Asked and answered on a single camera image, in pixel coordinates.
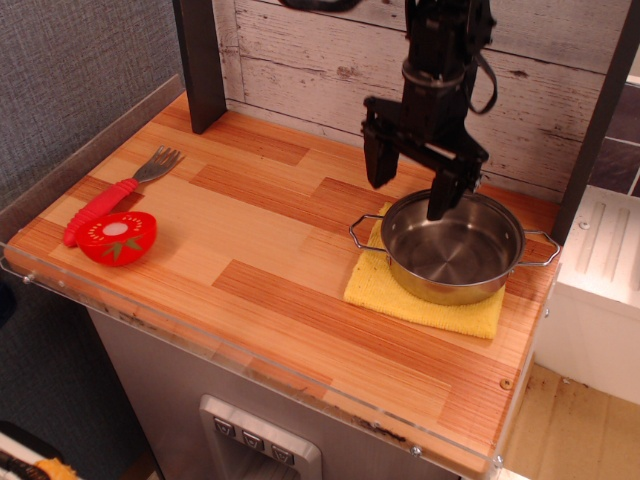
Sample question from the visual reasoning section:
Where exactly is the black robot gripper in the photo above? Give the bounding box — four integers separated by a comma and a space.
362, 69, 489, 221

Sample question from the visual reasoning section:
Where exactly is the stainless steel pot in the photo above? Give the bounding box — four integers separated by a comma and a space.
349, 190, 561, 306

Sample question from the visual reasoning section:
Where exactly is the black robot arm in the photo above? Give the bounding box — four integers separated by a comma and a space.
362, 1, 496, 220

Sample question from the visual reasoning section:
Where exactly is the yellow cloth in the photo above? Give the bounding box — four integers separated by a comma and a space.
343, 201, 506, 341

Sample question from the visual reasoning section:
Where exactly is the red toy tomato half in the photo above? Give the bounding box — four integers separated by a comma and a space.
76, 211, 157, 267

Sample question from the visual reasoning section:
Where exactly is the grey cabinet with dispenser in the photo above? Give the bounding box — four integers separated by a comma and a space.
90, 311, 455, 479

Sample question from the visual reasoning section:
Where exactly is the clear acrylic edge guard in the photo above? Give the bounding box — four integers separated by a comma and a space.
0, 241, 503, 475

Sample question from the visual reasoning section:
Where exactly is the yellow object at corner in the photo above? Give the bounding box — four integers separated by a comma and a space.
35, 458, 79, 480

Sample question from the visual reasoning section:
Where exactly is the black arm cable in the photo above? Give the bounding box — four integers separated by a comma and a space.
277, 0, 500, 115

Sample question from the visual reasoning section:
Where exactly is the dark right post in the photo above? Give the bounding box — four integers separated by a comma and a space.
551, 0, 639, 246

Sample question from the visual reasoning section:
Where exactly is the dark post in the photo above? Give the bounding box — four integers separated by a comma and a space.
551, 0, 639, 246
172, 0, 227, 134

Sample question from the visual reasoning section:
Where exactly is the red handled metal fork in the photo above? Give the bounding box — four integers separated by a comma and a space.
63, 146, 181, 247

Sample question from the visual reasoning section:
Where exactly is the dark left post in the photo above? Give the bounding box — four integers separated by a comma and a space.
172, 0, 227, 134

